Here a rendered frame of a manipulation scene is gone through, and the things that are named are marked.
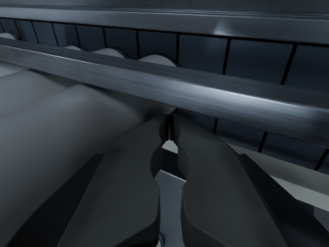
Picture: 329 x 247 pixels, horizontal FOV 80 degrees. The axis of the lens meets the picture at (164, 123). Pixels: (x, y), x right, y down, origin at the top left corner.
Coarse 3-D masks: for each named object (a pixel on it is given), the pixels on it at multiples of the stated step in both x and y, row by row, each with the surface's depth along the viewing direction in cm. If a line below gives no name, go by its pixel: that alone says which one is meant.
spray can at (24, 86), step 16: (112, 48) 18; (0, 80) 11; (16, 80) 12; (32, 80) 12; (48, 80) 13; (64, 80) 13; (0, 96) 11; (16, 96) 11; (32, 96) 12; (0, 112) 10
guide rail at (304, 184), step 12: (168, 144) 16; (228, 144) 15; (252, 156) 14; (264, 156) 14; (264, 168) 13; (276, 168) 13; (288, 168) 13; (300, 168) 13; (276, 180) 12; (288, 180) 12; (300, 180) 12; (312, 180) 12; (324, 180) 12; (288, 192) 12; (300, 192) 12; (312, 192) 11; (324, 192) 11; (312, 204) 12; (324, 204) 11
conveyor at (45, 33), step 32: (0, 32) 28; (32, 32) 24; (64, 32) 21; (96, 32) 19; (128, 32) 17; (160, 32) 16; (192, 64) 15; (224, 64) 14; (256, 64) 13; (288, 64) 13; (320, 64) 11; (224, 128) 17; (288, 160) 15; (320, 160) 14
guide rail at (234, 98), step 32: (32, 64) 12; (64, 64) 10; (96, 64) 9; (128, 64) 9; (160, 64) 9; (160, 96) 8; (192, 96) 7; (224, 96) 6; (256, 96) 6; (288, 96) 6; (320, 96) 6; (256, 128) 6; (288, 128) 6; (320, 128) 5
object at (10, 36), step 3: (0, 33) 25; (3, 33) 25; (6, 33) 26; (9, 33) 26; (12, 33) 26; (0, 36) 25; (3, 36) 25; (6, 36) 25; (9, 36) 25; (12, 36) 25; (15, 36) 26; (15, 39) 25; (18, 39) 26; (0, 60) 24
